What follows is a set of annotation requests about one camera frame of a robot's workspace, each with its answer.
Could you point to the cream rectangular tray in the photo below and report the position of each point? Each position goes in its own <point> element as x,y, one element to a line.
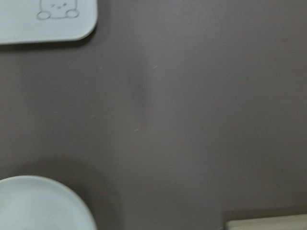
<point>43,21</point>

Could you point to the cream round plate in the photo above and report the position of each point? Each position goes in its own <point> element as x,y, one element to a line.
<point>38,203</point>

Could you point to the wooden cutting board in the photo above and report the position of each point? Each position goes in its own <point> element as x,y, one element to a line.
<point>296,222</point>

